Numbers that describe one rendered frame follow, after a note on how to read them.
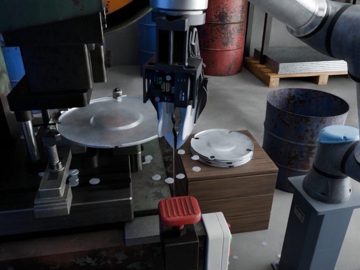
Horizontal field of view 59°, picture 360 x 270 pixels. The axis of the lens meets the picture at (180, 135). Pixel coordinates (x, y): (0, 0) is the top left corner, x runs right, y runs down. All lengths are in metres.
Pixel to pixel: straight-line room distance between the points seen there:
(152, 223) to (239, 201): 0.82
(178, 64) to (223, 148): 1.07
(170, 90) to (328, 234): 0.91
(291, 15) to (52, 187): 0.58
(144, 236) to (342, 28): 0.58
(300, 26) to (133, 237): 0.56
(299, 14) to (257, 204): 0.98
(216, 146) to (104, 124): 0.78
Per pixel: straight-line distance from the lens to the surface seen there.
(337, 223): 1.22
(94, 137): 0.75
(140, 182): 0.82
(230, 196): 1.45
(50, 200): 0.66
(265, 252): 1.56
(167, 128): 0.51
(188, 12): 0.42
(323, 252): 1.29
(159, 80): 0.43
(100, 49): 0.72
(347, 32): 0.76
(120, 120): 0.80
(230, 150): 1.46
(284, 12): 0.72
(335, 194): 1.14
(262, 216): 1.59
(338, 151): 1.06
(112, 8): 1.09
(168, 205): 0.56
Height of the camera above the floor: 1.13
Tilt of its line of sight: 28 degrees down
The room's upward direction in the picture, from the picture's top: straight up
